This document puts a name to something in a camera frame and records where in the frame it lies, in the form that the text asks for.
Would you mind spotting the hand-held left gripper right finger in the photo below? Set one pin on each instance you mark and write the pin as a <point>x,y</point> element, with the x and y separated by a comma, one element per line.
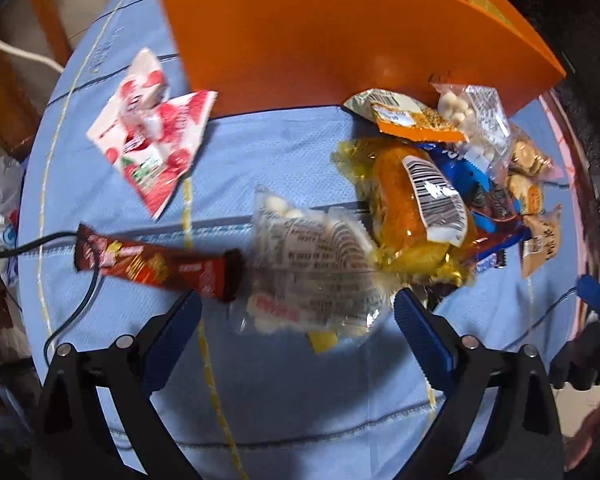
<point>422,340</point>

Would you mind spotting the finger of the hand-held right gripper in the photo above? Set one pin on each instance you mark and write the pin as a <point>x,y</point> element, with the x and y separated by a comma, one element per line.
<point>599,294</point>

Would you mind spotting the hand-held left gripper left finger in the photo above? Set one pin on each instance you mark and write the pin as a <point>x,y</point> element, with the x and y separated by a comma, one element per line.
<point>172,345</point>

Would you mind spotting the large clear white candy packet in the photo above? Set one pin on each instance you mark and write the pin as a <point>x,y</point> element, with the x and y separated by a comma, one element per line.
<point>315,265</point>

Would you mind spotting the yellow cake packet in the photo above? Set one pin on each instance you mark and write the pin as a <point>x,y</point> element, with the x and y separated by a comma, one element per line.
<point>405,210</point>

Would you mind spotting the orange cardboard box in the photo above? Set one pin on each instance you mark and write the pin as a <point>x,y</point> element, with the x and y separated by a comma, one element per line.
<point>340,35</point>

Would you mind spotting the beige snack packet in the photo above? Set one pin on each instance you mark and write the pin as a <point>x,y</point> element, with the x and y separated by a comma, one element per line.
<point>542,240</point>

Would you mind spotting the red-brown chocolate bar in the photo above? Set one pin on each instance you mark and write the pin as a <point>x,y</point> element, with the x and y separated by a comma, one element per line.
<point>155,265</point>

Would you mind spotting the yellow candy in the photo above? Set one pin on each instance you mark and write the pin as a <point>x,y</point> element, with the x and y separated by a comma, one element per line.
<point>322,342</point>

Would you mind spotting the clear round biscuit packet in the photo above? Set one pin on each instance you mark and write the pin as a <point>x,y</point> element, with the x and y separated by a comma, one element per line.
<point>525,195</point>

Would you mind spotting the pink-edged biscuit packet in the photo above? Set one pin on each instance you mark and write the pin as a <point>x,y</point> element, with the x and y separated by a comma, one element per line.
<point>530,155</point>

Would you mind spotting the blue snack packet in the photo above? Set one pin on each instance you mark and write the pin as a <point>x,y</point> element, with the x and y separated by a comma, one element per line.
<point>480,185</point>

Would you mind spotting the pink cloth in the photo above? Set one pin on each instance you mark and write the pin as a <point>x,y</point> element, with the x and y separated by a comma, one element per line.
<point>562,125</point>

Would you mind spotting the blue checked tablecloth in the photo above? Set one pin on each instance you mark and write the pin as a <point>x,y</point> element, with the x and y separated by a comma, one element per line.
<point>260,170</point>

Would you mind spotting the dark carved wooden furniture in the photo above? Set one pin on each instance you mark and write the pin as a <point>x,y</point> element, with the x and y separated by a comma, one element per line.
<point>590,85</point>

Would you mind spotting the strawberry print snack packet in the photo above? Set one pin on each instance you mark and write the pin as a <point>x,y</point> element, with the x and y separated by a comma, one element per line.
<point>152,135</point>

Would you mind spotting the small clear white candy packet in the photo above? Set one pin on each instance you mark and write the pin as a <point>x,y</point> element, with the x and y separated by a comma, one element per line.
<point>475,115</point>

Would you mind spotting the white plastic bag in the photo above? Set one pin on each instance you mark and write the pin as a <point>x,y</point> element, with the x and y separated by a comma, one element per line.
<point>0,210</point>

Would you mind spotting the orange snack packet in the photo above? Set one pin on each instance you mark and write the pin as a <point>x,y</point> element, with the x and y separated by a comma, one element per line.
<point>410,117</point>

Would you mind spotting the brown wooden chair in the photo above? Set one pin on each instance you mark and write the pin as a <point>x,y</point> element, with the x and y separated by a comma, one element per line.
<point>15,70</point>

